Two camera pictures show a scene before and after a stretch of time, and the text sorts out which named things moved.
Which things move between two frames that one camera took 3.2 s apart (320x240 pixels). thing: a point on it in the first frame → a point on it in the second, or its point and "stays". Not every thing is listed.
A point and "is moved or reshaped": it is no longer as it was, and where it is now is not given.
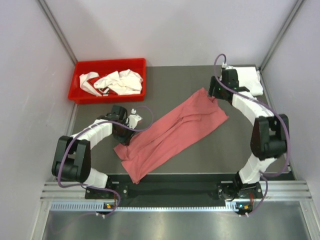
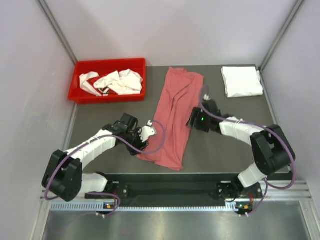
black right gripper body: (218, 92) → (202, 122)
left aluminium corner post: (57, 29) stays
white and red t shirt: (124, 82) stays
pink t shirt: (170, 133) is moved or reshaped
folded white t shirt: (249, 77) stays
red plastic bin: (80, 96) stays
